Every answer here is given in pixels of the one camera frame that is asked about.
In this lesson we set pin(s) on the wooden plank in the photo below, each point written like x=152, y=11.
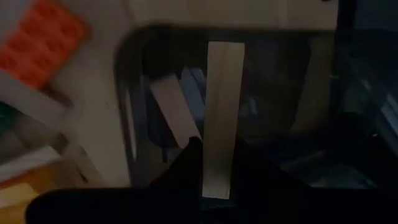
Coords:
x=174, y=109
x=222, y=118

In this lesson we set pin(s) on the amber long brick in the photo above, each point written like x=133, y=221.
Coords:
x=18, y=199

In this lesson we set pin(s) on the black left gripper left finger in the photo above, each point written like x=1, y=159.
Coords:
x=186, y=171

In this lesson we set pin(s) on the dark smoked plastic bin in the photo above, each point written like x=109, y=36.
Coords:
x=280, y=77

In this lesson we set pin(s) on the orange long brick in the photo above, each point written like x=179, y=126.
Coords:
x=40, y=43

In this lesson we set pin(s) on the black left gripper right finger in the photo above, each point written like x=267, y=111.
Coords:
x=255, y=174

